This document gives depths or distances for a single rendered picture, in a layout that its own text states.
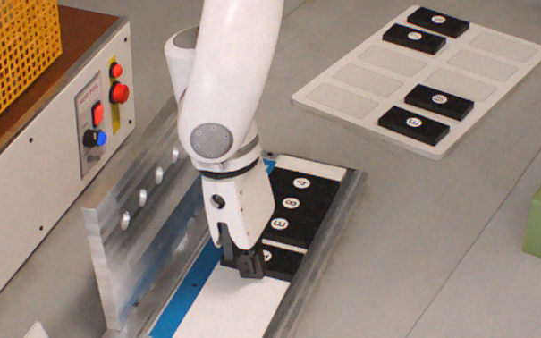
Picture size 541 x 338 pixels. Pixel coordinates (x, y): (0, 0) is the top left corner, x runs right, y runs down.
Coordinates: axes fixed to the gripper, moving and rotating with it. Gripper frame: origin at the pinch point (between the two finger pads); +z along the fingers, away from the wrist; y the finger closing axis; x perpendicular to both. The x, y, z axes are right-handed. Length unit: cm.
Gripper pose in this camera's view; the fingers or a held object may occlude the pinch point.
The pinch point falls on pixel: (251, 262)
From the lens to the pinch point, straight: 147.2
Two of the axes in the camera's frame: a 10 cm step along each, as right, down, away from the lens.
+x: -9.3, -0.4, 3.8
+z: 1.8, 8.4, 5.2
